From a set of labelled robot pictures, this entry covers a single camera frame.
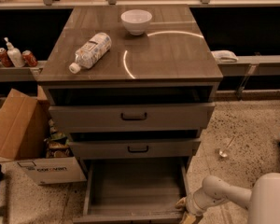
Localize metal ladle on floor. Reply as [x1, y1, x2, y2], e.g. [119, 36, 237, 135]
[218, 136, 235, 158]

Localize grey side shelf left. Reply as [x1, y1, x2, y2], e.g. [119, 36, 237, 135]
[0, 61, 46, 82]

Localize red soda can left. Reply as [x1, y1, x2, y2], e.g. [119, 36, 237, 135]
[0, 48, 13, 67]

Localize snack bags in box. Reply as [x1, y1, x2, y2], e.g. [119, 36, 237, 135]
[44, 119, 72, 159]

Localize grey top drawer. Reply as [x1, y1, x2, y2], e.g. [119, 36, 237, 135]
[49, 103, 215, 133]

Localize grey middle drawer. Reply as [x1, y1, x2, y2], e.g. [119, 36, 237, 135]
[69, 139, 201, 160]

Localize grey side shelf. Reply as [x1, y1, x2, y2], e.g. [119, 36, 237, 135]
[217, 55, 280, 101]
[0, 61, 46, 82]

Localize grey side shelf right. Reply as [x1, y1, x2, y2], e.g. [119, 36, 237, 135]
[217, 55, 280, 101]

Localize white pump dispenser bottle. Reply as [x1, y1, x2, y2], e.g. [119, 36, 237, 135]
[4, 37, 25, 67]

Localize grey bottom drawer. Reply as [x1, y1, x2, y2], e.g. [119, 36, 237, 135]
[74, 157, 189, 224]

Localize clear plastic water bottle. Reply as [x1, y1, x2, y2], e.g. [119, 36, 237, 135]
[69, 33, 112, 74]

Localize brown cardboard box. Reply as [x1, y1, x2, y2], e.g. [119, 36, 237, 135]
[0, 89, 86, 185]

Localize white folded cloth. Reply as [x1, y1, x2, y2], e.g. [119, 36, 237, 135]
[212, 50, 238, 63]

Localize white ceramic bowl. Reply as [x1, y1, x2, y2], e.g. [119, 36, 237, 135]
[120, 9, 152, 35]

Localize grey wooden drawer cabinet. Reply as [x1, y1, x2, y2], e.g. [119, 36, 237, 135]
[37, 5, 224, 173]

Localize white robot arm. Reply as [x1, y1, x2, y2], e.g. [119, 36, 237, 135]
[175, 173, 280, 224]

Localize red soda can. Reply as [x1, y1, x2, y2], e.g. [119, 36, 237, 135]
[22, 50, 38, 67]
[0, 48, 13, 67]

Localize grey drawer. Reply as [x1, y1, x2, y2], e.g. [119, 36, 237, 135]
[74, 157, 189, 224]
[69, 139, 201, 160]
[49, 103, 215, 133]

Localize red soda can right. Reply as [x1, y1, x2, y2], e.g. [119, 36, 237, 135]
[22, 50, 38, 67]

